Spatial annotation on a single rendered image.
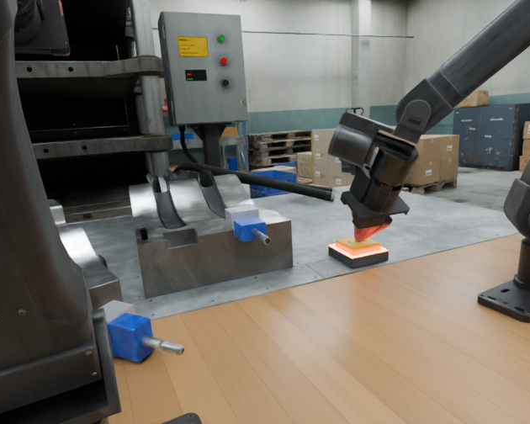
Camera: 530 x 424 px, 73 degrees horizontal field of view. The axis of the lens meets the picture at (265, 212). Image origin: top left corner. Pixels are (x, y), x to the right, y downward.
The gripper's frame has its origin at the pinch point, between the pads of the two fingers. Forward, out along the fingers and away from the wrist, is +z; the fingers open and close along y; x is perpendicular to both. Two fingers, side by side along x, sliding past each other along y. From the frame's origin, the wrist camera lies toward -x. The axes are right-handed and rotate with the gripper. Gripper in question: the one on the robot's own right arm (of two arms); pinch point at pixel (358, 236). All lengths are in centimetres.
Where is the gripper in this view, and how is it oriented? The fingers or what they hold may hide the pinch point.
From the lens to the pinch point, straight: 68.8
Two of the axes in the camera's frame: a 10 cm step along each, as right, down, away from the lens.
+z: -1.4, 7.2, 6.8
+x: 3.4, 6.8, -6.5
